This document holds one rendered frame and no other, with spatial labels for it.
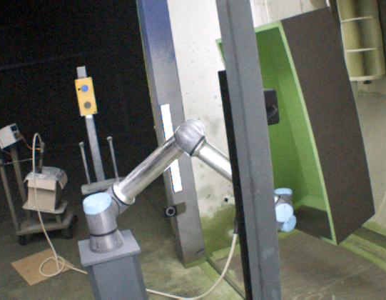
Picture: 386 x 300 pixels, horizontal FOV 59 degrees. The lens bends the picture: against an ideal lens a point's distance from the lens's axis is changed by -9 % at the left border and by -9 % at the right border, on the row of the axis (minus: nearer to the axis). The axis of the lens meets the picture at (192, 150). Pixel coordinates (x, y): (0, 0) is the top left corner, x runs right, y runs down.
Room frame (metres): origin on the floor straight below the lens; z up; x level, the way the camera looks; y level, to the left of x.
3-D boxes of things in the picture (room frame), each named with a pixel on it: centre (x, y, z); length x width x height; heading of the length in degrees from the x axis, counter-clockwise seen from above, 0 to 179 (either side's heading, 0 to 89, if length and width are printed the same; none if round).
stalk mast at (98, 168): (2.66, 0.71, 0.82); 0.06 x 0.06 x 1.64; 19
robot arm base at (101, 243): (1.79, 0.53, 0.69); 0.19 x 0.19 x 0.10
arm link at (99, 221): (1.80, 0.52, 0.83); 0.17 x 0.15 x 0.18; 166
